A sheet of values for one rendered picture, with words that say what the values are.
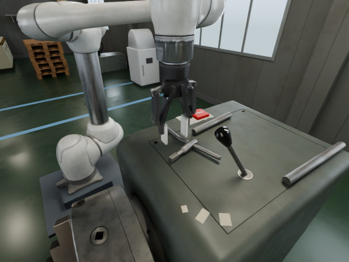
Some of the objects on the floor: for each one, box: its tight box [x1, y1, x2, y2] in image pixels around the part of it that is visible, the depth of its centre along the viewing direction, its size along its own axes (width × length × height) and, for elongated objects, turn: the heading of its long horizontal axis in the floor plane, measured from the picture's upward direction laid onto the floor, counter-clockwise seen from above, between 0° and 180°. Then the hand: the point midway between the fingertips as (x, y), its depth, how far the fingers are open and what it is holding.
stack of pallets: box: [22, 39, 70, 80], centre depth 557 cm, size 130×90×93 cm
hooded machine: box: [127, 29, 160, 88], centre depth 458 cm, size 66×56×130 cm
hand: (174, 130), depth 55 cm, fingers open, 6 cm apart
